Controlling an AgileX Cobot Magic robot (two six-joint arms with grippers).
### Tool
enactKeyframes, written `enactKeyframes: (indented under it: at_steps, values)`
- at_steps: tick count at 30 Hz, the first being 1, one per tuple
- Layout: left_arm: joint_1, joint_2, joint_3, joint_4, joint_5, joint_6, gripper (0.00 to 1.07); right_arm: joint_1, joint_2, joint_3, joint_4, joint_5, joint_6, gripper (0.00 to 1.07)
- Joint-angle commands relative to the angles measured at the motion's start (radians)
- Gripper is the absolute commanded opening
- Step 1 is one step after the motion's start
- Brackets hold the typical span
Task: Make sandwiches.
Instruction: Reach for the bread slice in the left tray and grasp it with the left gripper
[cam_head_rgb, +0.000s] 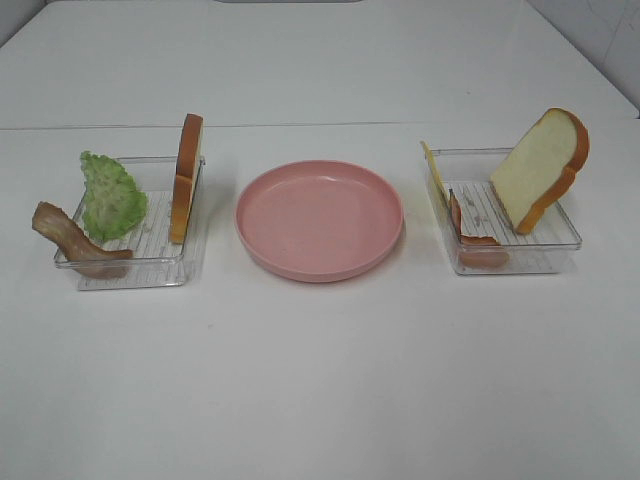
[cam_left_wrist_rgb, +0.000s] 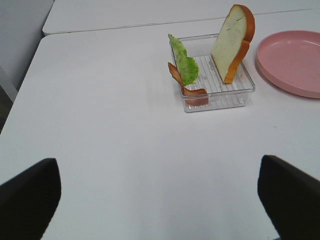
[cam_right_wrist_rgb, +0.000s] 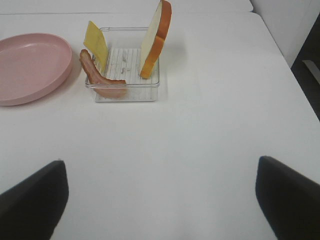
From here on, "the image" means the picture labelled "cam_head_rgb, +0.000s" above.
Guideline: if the white bread slice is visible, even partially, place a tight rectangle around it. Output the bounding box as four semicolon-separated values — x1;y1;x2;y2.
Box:
490;108;590;235
169;113;203;244

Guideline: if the left clear plastic container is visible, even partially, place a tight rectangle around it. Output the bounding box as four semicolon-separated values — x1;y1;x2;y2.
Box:
54;156;207;291

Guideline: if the brown bacon strip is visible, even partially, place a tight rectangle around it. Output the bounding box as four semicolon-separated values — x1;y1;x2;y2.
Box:
449;190;509;269
32;201;133;262

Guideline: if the right clear plastic container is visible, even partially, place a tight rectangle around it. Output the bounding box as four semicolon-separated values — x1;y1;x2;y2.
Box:
426;148;582;275

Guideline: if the green lettuce leaf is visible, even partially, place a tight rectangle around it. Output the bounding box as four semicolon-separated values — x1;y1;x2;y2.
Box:
80;151;148;243

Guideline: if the pink round plate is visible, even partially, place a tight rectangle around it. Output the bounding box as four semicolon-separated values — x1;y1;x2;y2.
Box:
235;160;404;283

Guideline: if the yellow cheese slice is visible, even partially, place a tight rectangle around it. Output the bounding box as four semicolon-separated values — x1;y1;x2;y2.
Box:
420;140;450;218

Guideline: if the clear plastic container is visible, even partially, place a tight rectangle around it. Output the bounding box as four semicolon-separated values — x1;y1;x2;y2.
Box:
54;156;207;291
426;148;582;275

